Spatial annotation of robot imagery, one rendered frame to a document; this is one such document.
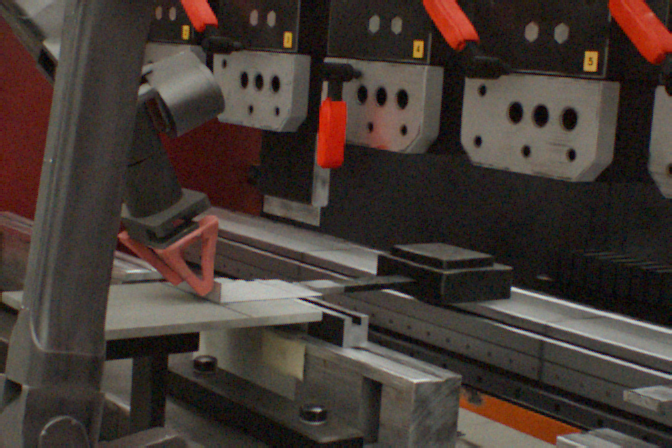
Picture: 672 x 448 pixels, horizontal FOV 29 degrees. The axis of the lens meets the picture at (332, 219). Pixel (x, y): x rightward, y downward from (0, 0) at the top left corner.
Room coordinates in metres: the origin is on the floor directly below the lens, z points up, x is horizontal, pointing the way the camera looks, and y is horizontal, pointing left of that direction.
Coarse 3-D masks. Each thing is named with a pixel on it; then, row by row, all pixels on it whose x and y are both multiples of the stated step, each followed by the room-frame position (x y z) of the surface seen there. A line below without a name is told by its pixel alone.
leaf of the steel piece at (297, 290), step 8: (264, 280) 1.42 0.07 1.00; (272, 280) 1.42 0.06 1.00; (280, 280) 1.42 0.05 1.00; (280, 288) 1.38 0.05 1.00; (288, 288) 1.38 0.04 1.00; (296, 288) 1.38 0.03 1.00; (304, 288) 1.38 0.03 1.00; (304, 296) 1.34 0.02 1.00; (312, 296) 1.35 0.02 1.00; (320, 296) 1.36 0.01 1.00
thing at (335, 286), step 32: (384, 256) 1.52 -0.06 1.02; (416, 256) 1.49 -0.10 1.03; (448, 256) 1.47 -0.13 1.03; (480, 256) 1.49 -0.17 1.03; (320, 288) 1.38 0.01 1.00; (352, 288) 1.41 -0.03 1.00; (384, 288) 1.44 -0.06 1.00; (416, 288) 1.47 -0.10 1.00; (448, 288) 1.44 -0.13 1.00; (480, 288) 1.47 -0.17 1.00
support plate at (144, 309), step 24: (120, 288) 1.33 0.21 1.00; (144, 288) 1.33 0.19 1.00; (168, 288) 1.34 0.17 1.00; (120, 312) 1.21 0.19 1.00; (144, 312) 1.22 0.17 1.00; (168, 312) 1.23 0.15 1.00; (192, 312) 1.23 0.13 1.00; (216, 312) 1.24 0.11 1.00; (264, 312) 1.26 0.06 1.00; (288, 312) 1.26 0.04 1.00; (312, 312) 1.28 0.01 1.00; (120, 336) 1.15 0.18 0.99
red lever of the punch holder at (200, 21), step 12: (192, 0) 1.39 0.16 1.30; (204, 0) 1.40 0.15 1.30; (192, 12) 1.39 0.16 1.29; (204, 12) 1.38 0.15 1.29; (204, 24) 1.37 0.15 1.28; (216, 24) 1.38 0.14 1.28; (216, 36) 1.37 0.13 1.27; (204, 48) 1.36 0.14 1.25; (216, 48) 1.35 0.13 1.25; (228, 48) 1.36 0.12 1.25; (240, 48) 1.38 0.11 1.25
